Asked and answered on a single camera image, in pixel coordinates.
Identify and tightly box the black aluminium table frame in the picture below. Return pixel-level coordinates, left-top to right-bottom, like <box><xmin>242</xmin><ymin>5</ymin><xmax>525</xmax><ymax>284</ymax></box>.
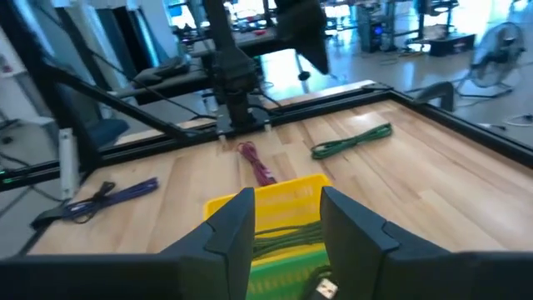
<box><xmin>0</xmin><ymin>0</ymin><xmax>533</xmax><ymax>258</ymax></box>

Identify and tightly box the grey floor fan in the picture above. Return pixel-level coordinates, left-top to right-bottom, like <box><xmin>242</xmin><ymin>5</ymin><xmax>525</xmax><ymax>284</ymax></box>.
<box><xmin>456</xmin><ymin>21</ymin><xmax>527</xmax><ymax>100</ymax></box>

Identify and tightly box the black frame foot bracket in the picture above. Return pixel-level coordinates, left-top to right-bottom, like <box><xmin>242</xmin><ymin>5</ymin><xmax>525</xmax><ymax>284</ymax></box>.
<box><xmin>415</xmin><ymin>80</ymin><xmax>456</xmax><ymax>113</ymax></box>

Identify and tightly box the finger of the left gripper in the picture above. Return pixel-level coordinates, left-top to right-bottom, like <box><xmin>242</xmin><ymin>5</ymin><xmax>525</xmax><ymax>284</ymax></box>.
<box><xmin>291</xmin><ymin>28</ymin><xmax>330</xmax><ymax>75</ymax></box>

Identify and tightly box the blue-grey office chair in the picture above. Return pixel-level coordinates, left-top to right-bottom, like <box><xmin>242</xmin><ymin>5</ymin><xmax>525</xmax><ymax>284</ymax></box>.
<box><xmin>53</xmin><ymin>78</ymin><xmax>131</xmax><ymax>149</ymax></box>

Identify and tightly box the black low platform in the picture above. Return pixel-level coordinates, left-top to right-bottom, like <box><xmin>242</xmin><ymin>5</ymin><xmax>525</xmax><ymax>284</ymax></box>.
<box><xmin>428</xmin><ymin>32</ymin><xmax>476</xmax><ymax>58</ymax></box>

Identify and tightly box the blue-purple braided USB cable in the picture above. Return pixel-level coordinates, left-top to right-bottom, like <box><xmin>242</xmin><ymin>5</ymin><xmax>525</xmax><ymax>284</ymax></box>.
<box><xmin>29</xmin><ymin>176</ymin><xmax>160</xmax><ymax>229</ymax></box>

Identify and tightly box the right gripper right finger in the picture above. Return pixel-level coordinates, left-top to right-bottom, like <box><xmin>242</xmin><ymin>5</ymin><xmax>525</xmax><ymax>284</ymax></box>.
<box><xmin>319</xmin><ymin>186</ymin><xmax>533</xmax><ymax>300</ymax></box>

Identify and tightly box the red braided USB cable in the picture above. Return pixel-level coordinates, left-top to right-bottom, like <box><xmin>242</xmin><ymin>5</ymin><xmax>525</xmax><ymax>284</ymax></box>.
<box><xmin>236</xmin><ymin>140</ymin><xmax>278</xmax><ymax>188</ymax></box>

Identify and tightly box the black USB cable black strap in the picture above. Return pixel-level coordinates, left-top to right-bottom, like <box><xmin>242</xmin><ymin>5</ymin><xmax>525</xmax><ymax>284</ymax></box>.
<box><xmin>299</xmin><ymin>264</ymin><xmax>339</xmax><ymax>300</ymax></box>

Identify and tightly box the yellow plastic slotted basket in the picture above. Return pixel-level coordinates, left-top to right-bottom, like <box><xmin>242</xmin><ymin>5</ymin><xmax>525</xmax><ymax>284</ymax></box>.
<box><xmin>202</xmin><ymin>172</ymin><xmax>334</xmax><ymax>268</ymax></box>

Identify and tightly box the green plastic slotted basket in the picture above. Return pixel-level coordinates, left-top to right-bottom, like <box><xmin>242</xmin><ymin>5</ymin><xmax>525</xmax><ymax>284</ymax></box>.
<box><xmin>245</xmin><ymin>248</ymin><xmax>334</xmax><ymax>300</ymax></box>

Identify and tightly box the black computer tower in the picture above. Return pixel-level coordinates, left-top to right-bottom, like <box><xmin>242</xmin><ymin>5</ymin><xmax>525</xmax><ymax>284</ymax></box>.
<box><xmin>356</xmin><ymin>2</ymin><xmax>396</xmax><ymax>54</ymax></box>

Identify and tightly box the silver aluminium extrusion post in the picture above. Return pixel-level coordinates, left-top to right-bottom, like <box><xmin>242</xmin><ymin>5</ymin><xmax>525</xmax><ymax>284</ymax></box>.
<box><xmin>57</xmin><ymin>127</ymin><xmax>81</xmax><ymax>202</ymax></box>

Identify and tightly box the black neighbouring workbench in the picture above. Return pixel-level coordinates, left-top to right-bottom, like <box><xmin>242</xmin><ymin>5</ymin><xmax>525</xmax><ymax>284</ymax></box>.
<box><xmin>110</xmin><ymin>24</ymin><xmax>301</xmax><ymax>106</ymax></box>

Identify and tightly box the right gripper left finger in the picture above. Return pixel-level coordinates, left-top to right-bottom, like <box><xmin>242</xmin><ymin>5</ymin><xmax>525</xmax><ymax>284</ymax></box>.
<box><xmin>0</xmin><ymin>187</ymin><xmax>257</xmax><ymax>300</ymax></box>

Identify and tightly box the green black braided USB cable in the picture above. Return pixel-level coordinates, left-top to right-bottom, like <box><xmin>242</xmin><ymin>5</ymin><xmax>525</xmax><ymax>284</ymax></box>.
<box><xmin>252</xmin><ymin>219</ymin><xmax>326</xmax><ymax>260</ymax></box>
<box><xmin>310</xmin><ymin>122</ymin><xmax>394</xmax><ymax>161</ymax></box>

